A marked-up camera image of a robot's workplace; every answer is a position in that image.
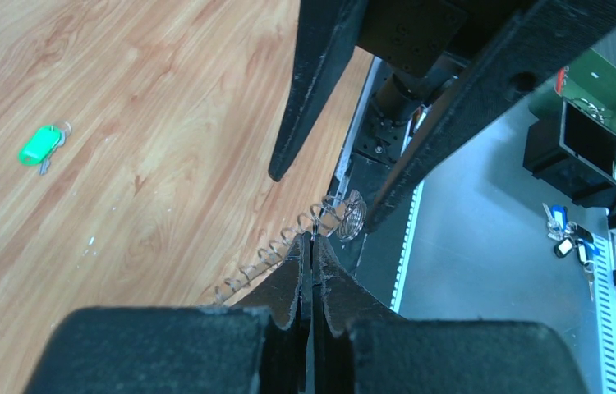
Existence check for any green box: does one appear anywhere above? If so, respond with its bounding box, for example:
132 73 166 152
529 49 616 133

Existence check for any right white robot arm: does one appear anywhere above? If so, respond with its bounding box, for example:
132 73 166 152
268 1 616 231

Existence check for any bunch of tagged keys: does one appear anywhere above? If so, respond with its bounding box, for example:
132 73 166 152
542 203 600 301

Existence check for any large keyring with small rings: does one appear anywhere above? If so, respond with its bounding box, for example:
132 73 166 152
210 190 368 307

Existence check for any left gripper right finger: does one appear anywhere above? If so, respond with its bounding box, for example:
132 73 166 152
310 236 587 393

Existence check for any black open box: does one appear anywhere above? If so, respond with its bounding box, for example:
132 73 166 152
522 99 616 213

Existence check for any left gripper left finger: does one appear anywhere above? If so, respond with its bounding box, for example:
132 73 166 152
25 236 310 393

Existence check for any white slotted cable duct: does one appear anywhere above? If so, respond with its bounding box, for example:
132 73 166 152
593 219 616 393

